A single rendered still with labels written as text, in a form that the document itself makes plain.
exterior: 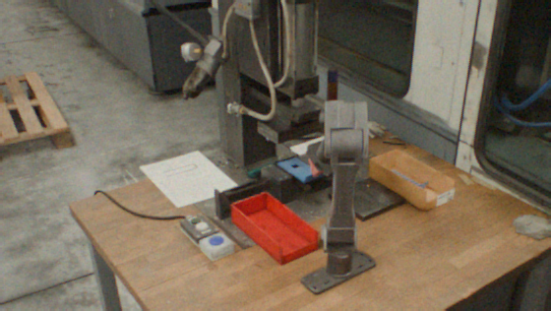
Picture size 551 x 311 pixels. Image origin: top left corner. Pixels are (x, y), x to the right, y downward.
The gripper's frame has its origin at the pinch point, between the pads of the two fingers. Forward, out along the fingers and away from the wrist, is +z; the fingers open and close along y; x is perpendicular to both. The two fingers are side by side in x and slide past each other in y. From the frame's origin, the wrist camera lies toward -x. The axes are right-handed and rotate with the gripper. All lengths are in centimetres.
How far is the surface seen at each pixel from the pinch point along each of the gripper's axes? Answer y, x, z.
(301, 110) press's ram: 14.5, 0.3, -11.9
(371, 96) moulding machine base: 36, -62, 27
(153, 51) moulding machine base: 235, -81, 206
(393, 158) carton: -0.8, -34.1, 7.2
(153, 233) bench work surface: 7.0, 44.8, 16.3
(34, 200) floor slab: 133, 40, 192
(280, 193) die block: 1.8, 8.3, 8.3
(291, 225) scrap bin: -10.3, 13.2, 4.6
